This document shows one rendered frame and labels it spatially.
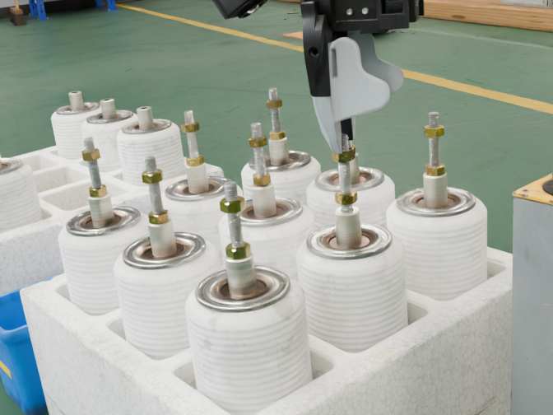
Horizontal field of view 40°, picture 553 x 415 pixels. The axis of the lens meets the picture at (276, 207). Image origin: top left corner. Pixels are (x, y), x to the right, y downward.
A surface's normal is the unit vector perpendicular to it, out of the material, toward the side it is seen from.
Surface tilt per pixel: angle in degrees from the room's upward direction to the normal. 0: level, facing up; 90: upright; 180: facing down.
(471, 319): 90
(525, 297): 90
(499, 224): 0
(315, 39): 82
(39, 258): 90
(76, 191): 90
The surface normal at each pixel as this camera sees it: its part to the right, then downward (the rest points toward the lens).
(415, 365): 0.64, 0.21
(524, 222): -0.77, 0.29
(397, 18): -0.33, 0.36
